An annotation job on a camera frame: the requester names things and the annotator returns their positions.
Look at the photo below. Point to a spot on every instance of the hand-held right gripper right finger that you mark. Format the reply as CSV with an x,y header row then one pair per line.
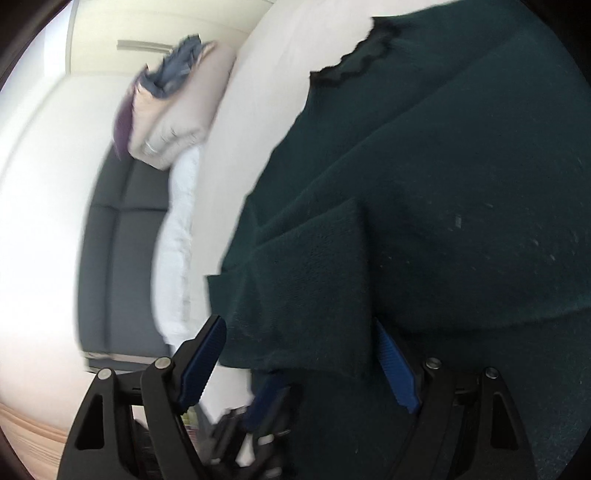
x,y
395,364

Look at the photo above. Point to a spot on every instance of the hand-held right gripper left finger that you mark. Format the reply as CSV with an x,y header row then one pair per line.
x,y
203,360

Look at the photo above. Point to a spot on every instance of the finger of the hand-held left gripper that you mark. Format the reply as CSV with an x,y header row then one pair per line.
x,y
263,401

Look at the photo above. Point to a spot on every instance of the dark green sweater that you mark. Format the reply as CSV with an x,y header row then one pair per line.
x,y
415,184

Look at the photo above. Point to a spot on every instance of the white duvet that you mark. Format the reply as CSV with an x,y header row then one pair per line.
x,y
178,240

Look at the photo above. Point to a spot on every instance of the dark grey headboard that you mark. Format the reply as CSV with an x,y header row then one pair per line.
x,y
120,258

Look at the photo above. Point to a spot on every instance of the purple cushion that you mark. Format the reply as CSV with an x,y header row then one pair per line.
x,y
123,129

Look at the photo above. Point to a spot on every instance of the white bed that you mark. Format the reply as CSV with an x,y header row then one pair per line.
x,y
258,115

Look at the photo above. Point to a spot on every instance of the blue cloth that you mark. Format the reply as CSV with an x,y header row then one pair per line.
x,y
175,64

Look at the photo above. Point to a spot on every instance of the cream wardrobe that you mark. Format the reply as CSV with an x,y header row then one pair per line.
x,y
106,27

